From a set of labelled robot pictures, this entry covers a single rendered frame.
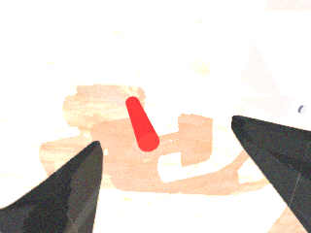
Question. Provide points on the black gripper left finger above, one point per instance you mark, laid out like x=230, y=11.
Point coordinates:
x=64, y=202

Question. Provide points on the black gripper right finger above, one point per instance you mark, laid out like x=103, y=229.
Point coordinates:
x=283, y=154

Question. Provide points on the red peg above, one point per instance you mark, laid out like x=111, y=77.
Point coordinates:
x=145, y=134

